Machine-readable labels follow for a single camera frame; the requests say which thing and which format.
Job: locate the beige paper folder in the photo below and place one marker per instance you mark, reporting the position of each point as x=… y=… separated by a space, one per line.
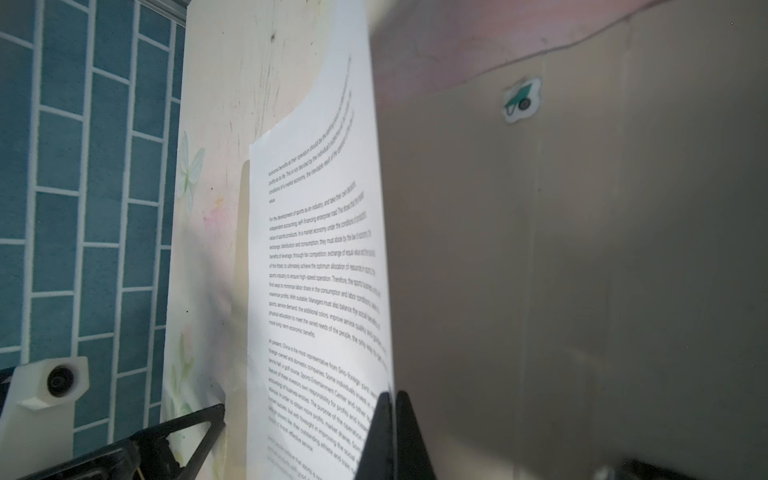
x=577 y=249

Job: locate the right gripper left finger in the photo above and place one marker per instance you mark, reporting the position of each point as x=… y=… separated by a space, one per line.
x=377 y=459

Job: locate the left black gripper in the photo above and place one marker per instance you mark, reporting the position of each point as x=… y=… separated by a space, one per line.
x=174 y=449

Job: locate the printed text sheet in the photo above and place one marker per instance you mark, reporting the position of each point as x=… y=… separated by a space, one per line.
x=319 y=325

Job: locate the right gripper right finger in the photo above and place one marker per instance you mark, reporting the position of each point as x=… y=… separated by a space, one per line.
x=411 y=458

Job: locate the metal folder clip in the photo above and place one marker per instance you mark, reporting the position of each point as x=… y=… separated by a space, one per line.
x=637 y=470

